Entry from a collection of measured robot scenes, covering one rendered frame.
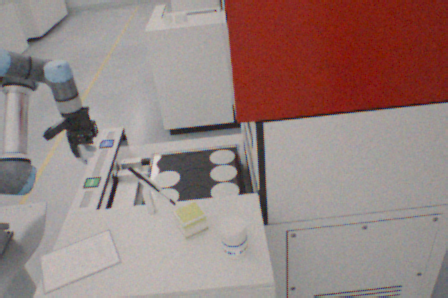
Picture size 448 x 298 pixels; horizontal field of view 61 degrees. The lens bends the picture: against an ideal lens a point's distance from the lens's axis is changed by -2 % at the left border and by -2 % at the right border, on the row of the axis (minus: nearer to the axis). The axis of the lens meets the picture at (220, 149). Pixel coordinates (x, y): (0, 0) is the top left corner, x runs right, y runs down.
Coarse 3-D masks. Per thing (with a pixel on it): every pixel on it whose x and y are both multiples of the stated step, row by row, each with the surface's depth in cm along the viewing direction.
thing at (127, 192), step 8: (136, 168) 157; (120, 184) 149; (128, 184) 148; (136, 184) 148; (120, 192) 144; (128, 192) 144; (136, 192) 144; (120, 200) 140; (128, 200) 140; (136, 200) 142; (112, 208) 137
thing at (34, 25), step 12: (12, 0) 628; (24, 0) 637; (36, 0) 667; (48, 0) 717; (60, 0) 775; (24, 12) 647; (36, 12) 663; (48, 12) 712; (60, 12) 769; (24, 24) 658; (36, 24) 659; (48, 24) 707; (36, 36) 670
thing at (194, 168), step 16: (160, 160) 156; (176, 160) 155; (192, 160) 154; (208, 160) 153; (192, 176) 145; (208, 176) 144; (240, 176) 142; (192, 192) 137; (208, 192) 136; (240, 192) 134
